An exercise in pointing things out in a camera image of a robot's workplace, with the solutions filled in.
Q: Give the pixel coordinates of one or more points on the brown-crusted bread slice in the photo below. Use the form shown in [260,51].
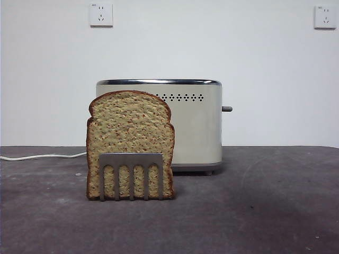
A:
[129,124]

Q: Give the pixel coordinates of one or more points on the cream two-slot toaster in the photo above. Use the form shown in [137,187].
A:
[197,132]

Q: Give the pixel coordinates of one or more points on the steel toast rack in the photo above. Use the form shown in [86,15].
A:
[131,159]

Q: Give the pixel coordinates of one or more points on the grey toaster lever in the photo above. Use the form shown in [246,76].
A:
[227,108]

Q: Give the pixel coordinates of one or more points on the white wall socket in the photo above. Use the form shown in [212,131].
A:
[101,15]
[325,17]

